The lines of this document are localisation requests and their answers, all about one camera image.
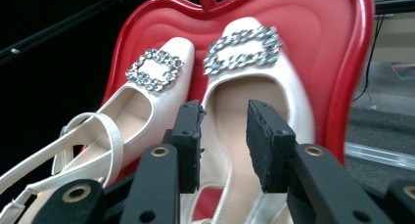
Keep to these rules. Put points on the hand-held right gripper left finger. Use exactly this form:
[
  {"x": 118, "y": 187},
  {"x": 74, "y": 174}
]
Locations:
[{"x": 187, "y": 145}]

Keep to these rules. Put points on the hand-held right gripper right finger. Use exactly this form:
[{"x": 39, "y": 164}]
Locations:
[{"x": 270, "y": 149}]

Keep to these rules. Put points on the white slingback shoe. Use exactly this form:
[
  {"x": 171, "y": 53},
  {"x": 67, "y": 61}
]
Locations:
[
  {"x": 287, "y": 74},
  {"x": 156, "y": 97}
]

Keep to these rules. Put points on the red and black shoe rack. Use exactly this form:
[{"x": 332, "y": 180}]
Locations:
[{"x": 310, "y": 31}]

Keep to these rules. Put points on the black metal stand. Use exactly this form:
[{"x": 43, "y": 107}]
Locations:
[{"x": 65, "y": 23}]

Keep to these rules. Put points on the metal floor rail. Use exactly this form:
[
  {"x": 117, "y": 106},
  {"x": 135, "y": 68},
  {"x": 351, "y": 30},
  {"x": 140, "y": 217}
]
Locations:
[{"x": 381, "y": 154}]

